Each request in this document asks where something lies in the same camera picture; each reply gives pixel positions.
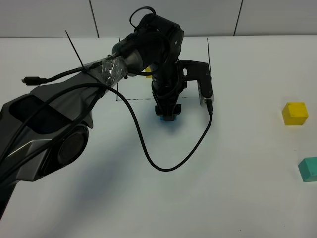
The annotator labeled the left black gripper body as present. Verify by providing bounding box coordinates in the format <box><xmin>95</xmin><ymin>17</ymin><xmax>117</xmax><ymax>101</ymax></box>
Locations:
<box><xmin>151</xmin><ymin>76</ymin><xmax>187</xmax><ymax>115</ymax></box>

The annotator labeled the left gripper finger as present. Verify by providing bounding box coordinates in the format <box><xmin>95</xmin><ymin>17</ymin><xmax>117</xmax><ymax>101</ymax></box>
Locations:
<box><xmin>155</xmin><ymin>105</ymin><xmax>161</xmax><ymax>116</ymax></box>
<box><xmin>165</xmin><ymin>104</ymin><xmax>181</xmax><ymax>121</ymax></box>

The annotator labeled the blue block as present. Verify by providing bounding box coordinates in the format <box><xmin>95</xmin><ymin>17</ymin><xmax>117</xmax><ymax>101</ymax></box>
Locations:
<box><xmin>159</xmin><ymin>117</ymin><xmax>177</xmax><ymax>123</ymax></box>

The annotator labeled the green block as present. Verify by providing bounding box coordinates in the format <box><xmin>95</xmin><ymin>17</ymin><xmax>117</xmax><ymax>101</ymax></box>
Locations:
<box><xmin>298</xmin><ymin>157</ymin><xmax>317</xmax><ymax>182</ymax></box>

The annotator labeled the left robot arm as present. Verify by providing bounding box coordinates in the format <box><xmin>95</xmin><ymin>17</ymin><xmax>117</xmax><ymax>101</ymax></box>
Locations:
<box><xmin>0</xmin><ymin>13</ymin><xmax>184</xmax><ymax>212</ymax></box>

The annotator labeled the yellow template block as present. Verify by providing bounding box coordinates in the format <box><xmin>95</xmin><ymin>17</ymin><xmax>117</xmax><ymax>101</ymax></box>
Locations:
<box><xmin>145</xmin><ymin>67</ymin><xmax>152</xmax><ymax>78</ymax></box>

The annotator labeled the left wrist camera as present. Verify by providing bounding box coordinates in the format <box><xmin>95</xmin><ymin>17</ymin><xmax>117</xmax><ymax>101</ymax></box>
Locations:
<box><xmin>176</xmin><ymin>60</ymin><xmax>214</xmax><ymax>109</ymax></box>

